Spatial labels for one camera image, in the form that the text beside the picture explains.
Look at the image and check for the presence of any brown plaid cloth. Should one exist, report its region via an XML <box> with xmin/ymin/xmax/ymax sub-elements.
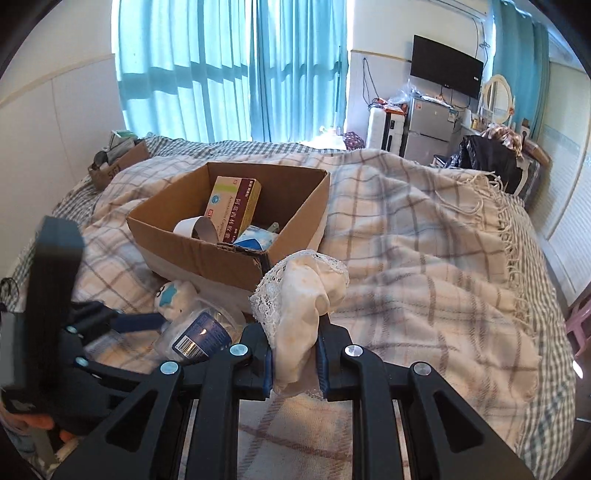
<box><xmin>480</xmin><ymin>124</ymin><xmax>526</xmax><ymax>154</ymax></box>

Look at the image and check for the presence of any pink plastic stool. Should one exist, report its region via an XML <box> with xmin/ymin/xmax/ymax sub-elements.
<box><xmin>566</xmin><ymin>298</ymin><xmax>591</xmax><ymax>356</ymax></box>

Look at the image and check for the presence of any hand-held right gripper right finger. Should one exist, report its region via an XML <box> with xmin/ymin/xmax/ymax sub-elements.
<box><xmin>315</xmin><ymin>315</ymin><xmax>536</xmax><ymax>480</ymax></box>

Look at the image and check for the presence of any silver refrigerator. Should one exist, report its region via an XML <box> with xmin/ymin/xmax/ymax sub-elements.
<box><xmin>401</xmin><ymin>98</ymin><xmax>455</xmax><ymax>162</ymax></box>

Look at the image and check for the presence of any blue checked bedsheet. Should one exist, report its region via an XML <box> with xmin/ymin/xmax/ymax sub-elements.
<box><xmin>9</xmin><ymin>134</ymin><xmax>578</xmax><ymax>462</ymax></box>

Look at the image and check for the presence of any white oval mirror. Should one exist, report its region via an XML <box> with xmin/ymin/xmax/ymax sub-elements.
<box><xmin>481</xmin><ymin>74</ymin><xmax>515</xmax><ymax>125</ymax></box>

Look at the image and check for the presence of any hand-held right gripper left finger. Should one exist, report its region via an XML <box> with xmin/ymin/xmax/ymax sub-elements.
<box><xmin>55</xmin><ymin>323</ymin><xmax>278</xmax><ymax>480</ymax></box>

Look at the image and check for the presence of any teal window curtain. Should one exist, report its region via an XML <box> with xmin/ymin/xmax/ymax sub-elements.
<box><xmin>113</xmin><ymin>0</ymin><xmax>349</xmax><ymax>144</ymax></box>
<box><xmin>489</xmin><ymin>0</ymin><xmax>552</xmax><ymax>130</ymax></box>

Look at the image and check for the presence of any dark dotted cloth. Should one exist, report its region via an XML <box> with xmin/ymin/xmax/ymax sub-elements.
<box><xmin>339</xmin><ymin>131</ymin><xmax>369</xmax><ymax>151</ymax></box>

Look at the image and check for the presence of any small cardboard box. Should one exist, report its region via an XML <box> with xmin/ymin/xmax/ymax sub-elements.
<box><xmin>89</xmin><ymin>141</ymin><xmax>151</xmax><ymax>190</ymax></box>

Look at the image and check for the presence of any black wall television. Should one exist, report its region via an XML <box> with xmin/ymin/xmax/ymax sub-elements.
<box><xmin>410</xmin><ymin>34</ymin><xmax>485</xmax><ymax>100</ymax></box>

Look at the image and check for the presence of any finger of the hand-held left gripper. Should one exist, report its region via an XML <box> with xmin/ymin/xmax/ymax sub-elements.
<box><xmin>71</xmin><ymin>353</ymin><xmax>160</xmax><ymax>391</ymax></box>
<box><xmin>62</xmin><ymin>300</ymin><xmax>163</xmax><ymax>344</ymax></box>

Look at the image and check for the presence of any white appliance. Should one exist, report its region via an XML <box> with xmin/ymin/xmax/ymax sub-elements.
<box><xmin>367</xmin><ymin>108</ymin><xmax>407</xmax><ymax>153</ymax></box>

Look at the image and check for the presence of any cream plaid blanket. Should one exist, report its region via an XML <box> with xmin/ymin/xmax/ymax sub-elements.
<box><xmin>76</xmin><ymin>148</ymin><xmax>542</xmax><ymax>480</ymax></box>

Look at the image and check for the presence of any person's left hand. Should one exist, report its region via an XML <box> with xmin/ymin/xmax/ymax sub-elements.
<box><xmin>22</xmin><ymin>412</ymin><xmax>78</xmax><ymax>445</ymax></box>

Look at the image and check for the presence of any clear plastic cup blue label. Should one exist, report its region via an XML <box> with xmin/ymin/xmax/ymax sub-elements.
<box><xmin>154</xmin><ymin>298</ymin><xmax>245</xmax><ymax>370</ymax></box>

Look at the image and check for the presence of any white lace cloth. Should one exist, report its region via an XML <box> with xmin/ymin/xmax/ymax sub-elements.
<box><xmin>249</xmin><ymin>249</ymin><xmax>350</xmax><ymax>398</ymax></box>

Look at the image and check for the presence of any yellow and red medicine box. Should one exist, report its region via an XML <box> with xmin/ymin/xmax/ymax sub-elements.
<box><xmin>206</xmin><ymin>176</ymin><xmax>262</xmax><ymax>244</ymax></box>

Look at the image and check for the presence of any clear plastic bag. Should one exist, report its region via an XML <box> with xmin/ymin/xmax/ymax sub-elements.
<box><xmin>390</xmin><ymin>78</ymin><xmax>420</xmax><ymax>112</ymax></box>

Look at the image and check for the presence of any blue and white packet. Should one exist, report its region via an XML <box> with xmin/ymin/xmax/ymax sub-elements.
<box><xmin>232</xmin><ymin>225</ymin><xmax>280</xmax><ymax>252</ymax></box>

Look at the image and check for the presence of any white and blue plush toy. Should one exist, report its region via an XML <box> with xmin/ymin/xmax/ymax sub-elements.
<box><xmin>154</xmin><ymin>279</ymin><xmax>200</xmax><ymax>321</ymax></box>

